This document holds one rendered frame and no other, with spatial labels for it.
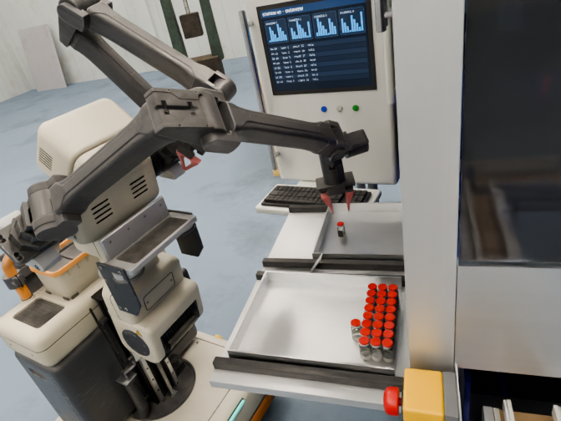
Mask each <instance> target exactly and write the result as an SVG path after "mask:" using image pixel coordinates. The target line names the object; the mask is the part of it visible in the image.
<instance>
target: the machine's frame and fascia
mask: <svg viewBox="0 0 561 421"><path fill-rule="evenodd" d="M455 363H456V364H457V367H458V368H469V369H477V370H486V371H494V372H503V373H519V374H527V375H536V376H544V377H553V378H561V263H530V262H492V261H459V260H458V258H457V291H456V319H455V347H454V367H455Z"/></svg>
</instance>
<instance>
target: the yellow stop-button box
mask: <svg viewBox="0 0 561 421"><path fill-rule="evenodd" d="M402 414H403V421H459V408H458V398H457V378H456V374H455V373H453V372H445V371H444V372H442V373H441V372H439V371H431V370H423V369H415V368H405V371H404V386H403V390H402Z"/></svg>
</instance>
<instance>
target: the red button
mask: <svg viewBox="0 0 561 421"><path fill-rule="evenodd" d="M399 406H400V407H401V406H402V398H400V396H399V387H391V386H389V387H387V388H386V390H385V392H384V395H383V407H384V409H385V412H386V413H387V414H388V415H391V416H397V417H398V416H399Z"/></svg>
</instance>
